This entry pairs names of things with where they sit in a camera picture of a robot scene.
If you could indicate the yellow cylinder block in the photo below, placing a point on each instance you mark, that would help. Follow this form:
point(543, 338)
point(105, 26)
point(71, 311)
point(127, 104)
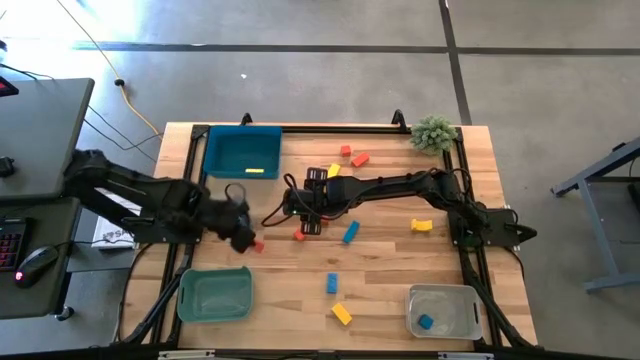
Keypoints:
point(254, 170)

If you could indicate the teal plastic bin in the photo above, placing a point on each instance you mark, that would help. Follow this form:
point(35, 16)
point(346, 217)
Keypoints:
point(215, 297)

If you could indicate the blue plastic bin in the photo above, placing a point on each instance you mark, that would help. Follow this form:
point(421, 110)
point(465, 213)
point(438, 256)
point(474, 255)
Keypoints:
point(235, 150)

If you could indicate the blue cube block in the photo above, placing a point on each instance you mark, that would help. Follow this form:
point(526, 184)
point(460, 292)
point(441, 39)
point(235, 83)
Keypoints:
point(425, 321)

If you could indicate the black device with red light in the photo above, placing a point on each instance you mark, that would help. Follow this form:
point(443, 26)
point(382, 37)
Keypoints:
point(6, 89)

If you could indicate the clear grey plastic bin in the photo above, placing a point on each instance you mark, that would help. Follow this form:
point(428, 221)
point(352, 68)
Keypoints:
point(450, 310)

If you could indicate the backlit black keyboard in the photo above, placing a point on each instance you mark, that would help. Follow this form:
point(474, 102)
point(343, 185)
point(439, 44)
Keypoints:
point(12, 245)

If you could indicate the white bracket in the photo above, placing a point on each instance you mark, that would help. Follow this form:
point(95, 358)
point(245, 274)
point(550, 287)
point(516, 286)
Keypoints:
point(186, 355)
point(465, 356)

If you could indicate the white printed paper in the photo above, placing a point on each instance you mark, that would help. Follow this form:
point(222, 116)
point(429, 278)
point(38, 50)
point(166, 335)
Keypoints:
point(107, 235)

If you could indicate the red cube block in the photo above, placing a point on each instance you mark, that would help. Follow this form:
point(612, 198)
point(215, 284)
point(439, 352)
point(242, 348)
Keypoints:
point(259, 246)
point(345, 150)

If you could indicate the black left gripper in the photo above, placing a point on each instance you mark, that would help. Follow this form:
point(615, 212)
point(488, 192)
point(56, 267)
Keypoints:
point(225, 212)

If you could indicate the dark grey desk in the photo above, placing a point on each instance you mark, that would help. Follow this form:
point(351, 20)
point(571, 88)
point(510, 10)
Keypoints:
point(40, 130)

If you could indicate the black computer mouse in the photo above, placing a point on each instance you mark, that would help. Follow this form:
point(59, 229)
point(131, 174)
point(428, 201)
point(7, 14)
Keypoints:
point(35, 265)

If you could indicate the long red block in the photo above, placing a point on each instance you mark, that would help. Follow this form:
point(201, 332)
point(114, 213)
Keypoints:
point(360, 159)
point(299, 235)

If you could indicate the long yellow block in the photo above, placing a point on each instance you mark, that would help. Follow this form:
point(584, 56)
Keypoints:
point(341, 314)

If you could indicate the yellow arch block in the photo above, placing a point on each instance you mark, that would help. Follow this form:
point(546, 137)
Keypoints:
point(415, 225)

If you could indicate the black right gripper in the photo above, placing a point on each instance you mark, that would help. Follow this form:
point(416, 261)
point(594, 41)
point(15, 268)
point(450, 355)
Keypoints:
point(307, 200)

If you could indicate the potted green plant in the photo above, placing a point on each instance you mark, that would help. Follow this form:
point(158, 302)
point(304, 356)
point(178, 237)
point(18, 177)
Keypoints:
point(432, 135)

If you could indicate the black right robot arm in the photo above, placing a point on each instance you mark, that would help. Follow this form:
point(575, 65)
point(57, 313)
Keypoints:
point(390, 187)

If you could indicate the blue rectangular block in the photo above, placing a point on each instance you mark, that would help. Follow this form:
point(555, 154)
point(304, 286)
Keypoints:
point(332, 283)
point(351, 232)

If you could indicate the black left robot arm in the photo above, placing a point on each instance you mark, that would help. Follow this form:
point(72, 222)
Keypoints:
point(150, 195)

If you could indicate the small black device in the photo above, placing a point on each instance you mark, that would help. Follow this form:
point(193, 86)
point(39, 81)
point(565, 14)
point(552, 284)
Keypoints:
point(5, 166)

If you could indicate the short yellow block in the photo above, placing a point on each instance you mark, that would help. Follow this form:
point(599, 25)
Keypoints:
point(334, 170)

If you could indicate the grey blue table frame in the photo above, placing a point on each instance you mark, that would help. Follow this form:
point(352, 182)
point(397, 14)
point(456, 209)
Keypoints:
point(599, 235)

